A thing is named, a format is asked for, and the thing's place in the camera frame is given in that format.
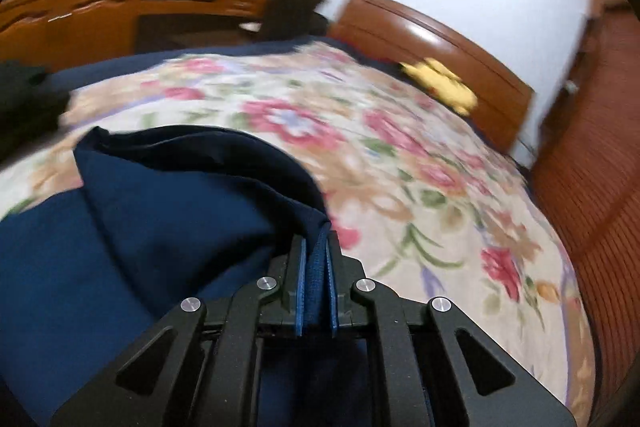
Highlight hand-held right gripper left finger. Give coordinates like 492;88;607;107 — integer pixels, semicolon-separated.
50;234;308;427

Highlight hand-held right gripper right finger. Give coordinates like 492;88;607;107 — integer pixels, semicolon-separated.
325;232;576;427

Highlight navy blue coat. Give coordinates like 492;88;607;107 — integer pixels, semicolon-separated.
0;125;431;427

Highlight black garment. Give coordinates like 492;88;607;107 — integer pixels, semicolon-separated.
0;59;73;162

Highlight floral blanket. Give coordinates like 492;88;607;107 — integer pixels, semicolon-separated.
0;42;598;413

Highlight yellow plush toy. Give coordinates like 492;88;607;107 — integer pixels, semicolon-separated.
400;57;478;116

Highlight dark brown chair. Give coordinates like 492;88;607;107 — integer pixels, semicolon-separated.
240;0;331;42

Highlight wooden bed headboard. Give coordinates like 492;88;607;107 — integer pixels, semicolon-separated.
327;0;536;155

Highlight navy bed sheet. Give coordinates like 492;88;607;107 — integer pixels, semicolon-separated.
47;38;321;92

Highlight wooden wardrobe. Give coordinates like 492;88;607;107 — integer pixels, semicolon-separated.
530;0;640;413

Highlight wooden cabinet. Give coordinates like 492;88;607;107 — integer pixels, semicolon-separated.
0;0;276;68

